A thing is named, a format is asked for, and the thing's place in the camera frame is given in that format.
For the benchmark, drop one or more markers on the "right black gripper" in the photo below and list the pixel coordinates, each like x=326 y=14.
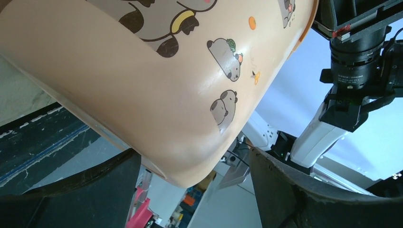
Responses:
x=356 y=30

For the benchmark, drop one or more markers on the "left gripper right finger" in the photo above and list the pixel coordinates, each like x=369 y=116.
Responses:
x=288 y=198

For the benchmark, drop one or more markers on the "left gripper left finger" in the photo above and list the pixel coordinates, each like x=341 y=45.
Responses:
x=99 y=197

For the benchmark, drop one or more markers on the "orange plastic bucket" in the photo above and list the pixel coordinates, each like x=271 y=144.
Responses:
x=176 y=80

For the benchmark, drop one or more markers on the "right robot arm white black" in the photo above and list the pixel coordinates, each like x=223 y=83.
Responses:
x=342 y=111

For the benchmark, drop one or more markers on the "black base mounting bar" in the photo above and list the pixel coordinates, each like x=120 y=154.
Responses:
x=35 y=145

